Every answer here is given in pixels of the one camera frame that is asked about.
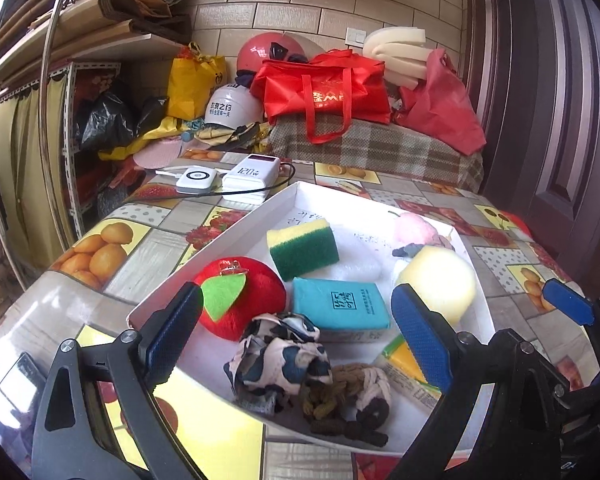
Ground yellow green scouring sponge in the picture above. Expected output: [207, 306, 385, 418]
[267, 218, 341, 281]

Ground pale yellow sponge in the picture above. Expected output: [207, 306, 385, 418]
[396, 247, 477, 326]

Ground brown white braided rope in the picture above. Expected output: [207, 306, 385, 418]
[300, 361, 393, 448]

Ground red tote bag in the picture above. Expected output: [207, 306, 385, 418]
[250, 49, 392, 145]

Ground red plush apple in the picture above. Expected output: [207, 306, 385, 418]
[194, 256, 287, 342]

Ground dark patterned cloth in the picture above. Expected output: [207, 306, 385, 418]
[387, 82, 409, 111]

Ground cow print cloth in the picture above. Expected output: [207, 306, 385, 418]
[224, 312, 333, 416]

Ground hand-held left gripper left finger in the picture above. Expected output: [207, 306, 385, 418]
[30, 281, 206, 480]

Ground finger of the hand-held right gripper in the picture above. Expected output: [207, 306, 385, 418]
[541, 278, 595, 327]

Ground teal tissue pack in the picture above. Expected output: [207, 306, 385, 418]
[292, 276, 392, 332]

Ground yellow crumpled cloth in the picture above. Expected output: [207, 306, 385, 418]
[97, 115, 276, 161]

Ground thin black cable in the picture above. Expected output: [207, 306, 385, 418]
[215, 161, 298, 197]

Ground brown panelled door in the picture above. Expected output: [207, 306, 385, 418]
[462, 0, 600, 286]

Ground fruit print tablecloth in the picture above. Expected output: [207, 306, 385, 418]
[0, 147, 600, 480]

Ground chrome tube rack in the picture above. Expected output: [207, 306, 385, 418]
[0, 0, 128, 281]

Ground yellow curtain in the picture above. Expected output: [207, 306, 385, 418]
[0, 77, 73, 271]

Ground pink round mat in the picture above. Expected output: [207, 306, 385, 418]
[134, 140, 182, 168]

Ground large white power bank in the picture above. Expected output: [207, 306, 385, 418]
[221, 155, 285, 206]

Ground small white power bank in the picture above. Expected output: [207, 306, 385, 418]
[175, 166, 220, 195]

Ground white foam strips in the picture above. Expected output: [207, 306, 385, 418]
[362, 27, 428, 88]

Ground plaid cloth cover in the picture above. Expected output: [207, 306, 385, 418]
[269, 112, 485, 193]

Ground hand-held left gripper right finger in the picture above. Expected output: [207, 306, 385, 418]
[387, 283, 573, 480]

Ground wooden wall shelf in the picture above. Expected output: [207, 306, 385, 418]
[0, 0, 191, 86]

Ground white helmet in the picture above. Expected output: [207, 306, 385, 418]
[203, 83, 263, 128]

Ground brown paper bags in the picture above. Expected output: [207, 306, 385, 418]
[97, 0, 199, 36]

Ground red plastic bag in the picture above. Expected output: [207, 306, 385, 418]
[395, 49, 487, 157]

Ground white cardboard box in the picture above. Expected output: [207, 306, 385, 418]
[126, 181, 498, 458]

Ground black plastic bag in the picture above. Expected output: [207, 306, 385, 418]
[77, 91, 168, 153]

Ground yellow shopping bag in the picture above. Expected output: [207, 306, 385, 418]
[167, 42, 228, 121]

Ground black smartphone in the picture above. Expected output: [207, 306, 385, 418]
[0, 351, 48, 458]

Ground yellow green wrapped packet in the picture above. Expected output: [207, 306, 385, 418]
[372, 334, 443, 413]

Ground pink helmet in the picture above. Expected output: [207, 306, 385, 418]
[237, 30, 308, 75]

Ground pink soft toy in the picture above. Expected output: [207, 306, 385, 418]
[391, 211, 440, 250]

